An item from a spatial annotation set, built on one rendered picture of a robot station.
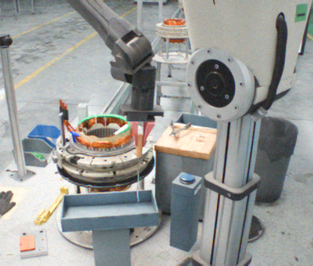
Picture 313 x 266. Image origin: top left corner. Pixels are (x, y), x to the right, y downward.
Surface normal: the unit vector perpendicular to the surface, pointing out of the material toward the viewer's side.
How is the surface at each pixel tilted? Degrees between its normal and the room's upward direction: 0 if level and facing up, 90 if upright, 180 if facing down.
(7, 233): 0
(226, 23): 109
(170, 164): 90
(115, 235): 90
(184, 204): 90
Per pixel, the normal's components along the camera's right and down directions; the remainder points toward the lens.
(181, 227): -0.48, 0.37
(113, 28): 0.29, -0.28
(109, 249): 0.14, 0.42
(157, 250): 0.01, -0.90
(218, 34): -0.67, 0.58
